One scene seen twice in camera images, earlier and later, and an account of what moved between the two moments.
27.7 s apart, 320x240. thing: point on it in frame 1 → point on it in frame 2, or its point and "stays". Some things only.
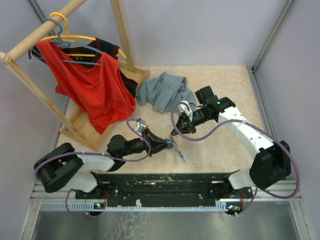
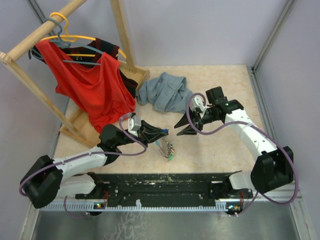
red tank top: x=99 y=91 stays
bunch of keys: x=176 y=148 → x=166 y=149
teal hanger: x=64 y=44 stays
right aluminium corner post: x=272 y=36 stays
